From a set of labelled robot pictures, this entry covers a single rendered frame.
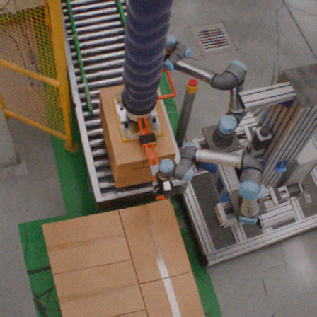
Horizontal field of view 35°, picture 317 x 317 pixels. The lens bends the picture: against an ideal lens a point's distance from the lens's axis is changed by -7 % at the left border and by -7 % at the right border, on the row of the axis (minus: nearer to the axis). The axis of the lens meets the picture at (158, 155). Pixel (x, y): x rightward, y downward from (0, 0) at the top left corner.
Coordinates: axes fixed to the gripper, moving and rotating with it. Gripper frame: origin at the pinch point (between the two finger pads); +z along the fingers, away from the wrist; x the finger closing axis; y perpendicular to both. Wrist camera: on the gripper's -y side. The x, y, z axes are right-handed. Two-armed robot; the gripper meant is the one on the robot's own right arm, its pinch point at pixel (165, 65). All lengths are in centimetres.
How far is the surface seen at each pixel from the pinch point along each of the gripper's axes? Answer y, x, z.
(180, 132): 9, 18, 91
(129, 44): 34, -36, -78
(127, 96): 34, -35, -23
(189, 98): 9.6, 19.2, 35.3
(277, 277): 147, 73, 122
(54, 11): -10, -73, -67
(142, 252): 109, -39, 67
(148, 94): 40, -24, -31
